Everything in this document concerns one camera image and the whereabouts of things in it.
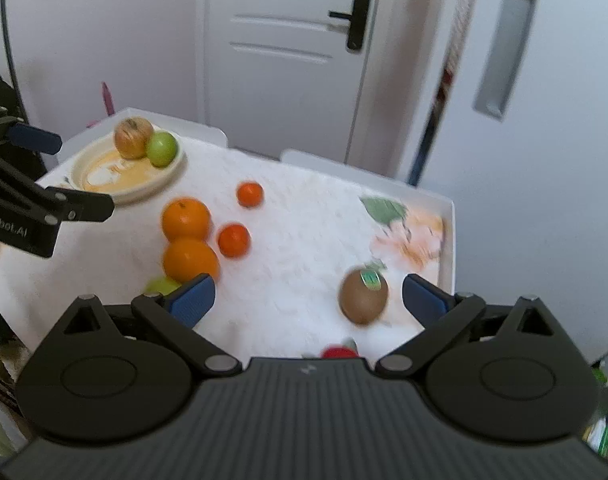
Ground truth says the green apple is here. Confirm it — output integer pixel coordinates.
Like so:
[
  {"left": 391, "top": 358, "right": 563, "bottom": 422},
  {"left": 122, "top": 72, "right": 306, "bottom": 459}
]
[
  {"left": 146, "top": 131, "right": 178, "bottom": 168},
  {"left": 144, "top": 276, "right": 181, "bottom": 296}
]

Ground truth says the large orange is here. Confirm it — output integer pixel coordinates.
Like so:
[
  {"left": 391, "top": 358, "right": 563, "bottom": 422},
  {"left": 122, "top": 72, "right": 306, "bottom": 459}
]
[
  {"left": 161, "top": 197, "right": 212, "bottom": 242},
  {"left": 162, "top": 237, "right": 220, "bottom": 284}
]

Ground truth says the brown kiwi with sticker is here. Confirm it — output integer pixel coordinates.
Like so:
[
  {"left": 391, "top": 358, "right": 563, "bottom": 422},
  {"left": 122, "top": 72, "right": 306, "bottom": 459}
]
[{"left": 339, "top": 268, "right": 389, "bottom": 326}]

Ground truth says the small tangerine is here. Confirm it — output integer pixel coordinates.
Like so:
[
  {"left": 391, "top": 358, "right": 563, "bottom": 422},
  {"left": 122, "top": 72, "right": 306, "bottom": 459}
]
[
  {"left": 217, "top": 223, "right": 252, "bottom": 259},
  {"left": 235, "top": 181, "right": 265, "bottom": 208}
]

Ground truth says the red cherry tomato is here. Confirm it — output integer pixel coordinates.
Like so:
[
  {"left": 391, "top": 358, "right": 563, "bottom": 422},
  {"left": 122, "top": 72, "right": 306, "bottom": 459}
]
[{"left": 320, "top": 344, "right": 359, "bottom": 359}]

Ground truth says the cream oval fruit bowl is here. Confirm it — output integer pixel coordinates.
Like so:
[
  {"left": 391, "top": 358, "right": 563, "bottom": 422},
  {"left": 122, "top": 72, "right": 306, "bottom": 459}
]
[{"left": 68, "top": 132, "right": 185, "bottom": 205}]

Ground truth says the russet brown apple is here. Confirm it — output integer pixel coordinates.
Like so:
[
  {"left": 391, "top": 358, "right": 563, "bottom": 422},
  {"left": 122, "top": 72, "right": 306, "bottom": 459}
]
[{"left": 113, "top": 117, "right": 154, "bottom": 160}]

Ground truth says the floral white tablecloth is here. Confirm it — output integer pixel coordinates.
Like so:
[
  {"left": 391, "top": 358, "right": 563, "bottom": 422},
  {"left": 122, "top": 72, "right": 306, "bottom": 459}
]
[{"left": 0, "top": 131, "right": 446, "bottom": 361}]

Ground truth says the white tray table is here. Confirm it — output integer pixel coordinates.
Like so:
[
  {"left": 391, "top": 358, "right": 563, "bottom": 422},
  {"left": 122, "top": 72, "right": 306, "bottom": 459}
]
[{"left": 0, "top": 106, "right": 458, "bottom": 361}]

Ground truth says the white sliding wardrobe door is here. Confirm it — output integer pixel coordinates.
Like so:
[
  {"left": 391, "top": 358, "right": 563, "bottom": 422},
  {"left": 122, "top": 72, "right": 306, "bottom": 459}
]
[{"left": 420, "top": 0, "right": 608, "bottom": 361}]

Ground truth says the black door handle lock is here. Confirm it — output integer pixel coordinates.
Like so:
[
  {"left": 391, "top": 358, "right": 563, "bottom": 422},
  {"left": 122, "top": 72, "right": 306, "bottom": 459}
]
[{"left": 328, "top": 0, "right": 371, "bottom": 52}]

